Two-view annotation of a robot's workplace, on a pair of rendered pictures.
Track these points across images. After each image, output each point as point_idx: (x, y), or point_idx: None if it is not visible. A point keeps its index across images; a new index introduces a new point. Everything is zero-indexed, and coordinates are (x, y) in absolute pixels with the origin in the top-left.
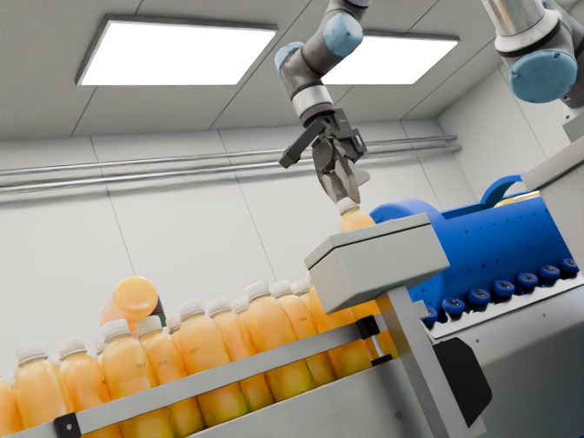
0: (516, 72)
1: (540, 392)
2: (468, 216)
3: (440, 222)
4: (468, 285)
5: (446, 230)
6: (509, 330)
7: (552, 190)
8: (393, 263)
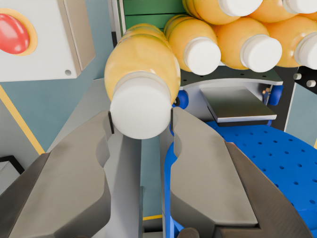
0: None
1: None
2: (168, 230)
3: (169, 205)
4: None
5: (165, 195)
6: (163, 136)
7: (91, 237)
8: None
